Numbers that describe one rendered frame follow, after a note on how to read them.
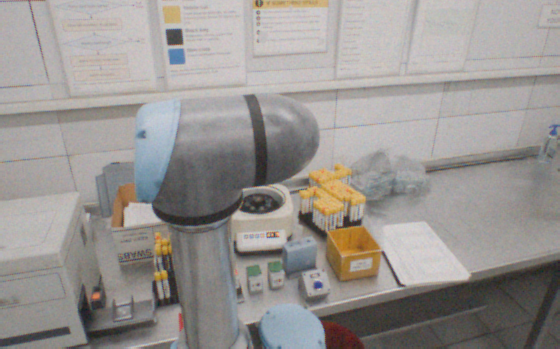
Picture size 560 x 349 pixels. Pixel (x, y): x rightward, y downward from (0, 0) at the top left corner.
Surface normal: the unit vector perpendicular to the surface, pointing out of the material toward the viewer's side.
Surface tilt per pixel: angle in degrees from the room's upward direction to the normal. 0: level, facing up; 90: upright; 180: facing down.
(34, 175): 90
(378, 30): 92
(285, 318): 8
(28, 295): 90
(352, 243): 90
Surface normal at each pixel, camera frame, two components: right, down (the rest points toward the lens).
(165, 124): 0.12, -0.48
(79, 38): 0.31, 0.47
